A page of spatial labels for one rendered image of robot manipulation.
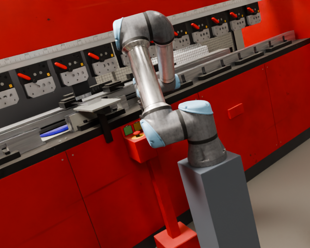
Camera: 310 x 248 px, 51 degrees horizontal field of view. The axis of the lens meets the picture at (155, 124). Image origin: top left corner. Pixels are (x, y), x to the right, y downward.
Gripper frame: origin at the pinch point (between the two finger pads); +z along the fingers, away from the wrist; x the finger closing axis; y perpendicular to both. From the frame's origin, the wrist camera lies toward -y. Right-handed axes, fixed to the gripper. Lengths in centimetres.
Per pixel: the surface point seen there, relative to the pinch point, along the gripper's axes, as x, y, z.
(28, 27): 41, 30, -72
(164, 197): 5.7, -4.3, 34.0
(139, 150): 13.7, -6.4, -0.4
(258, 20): -136, 51, -38
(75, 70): 25, 29, -45
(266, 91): -119, 34, 16
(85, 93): 22.6, 32.0, -29.8
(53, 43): 31, 30, -62
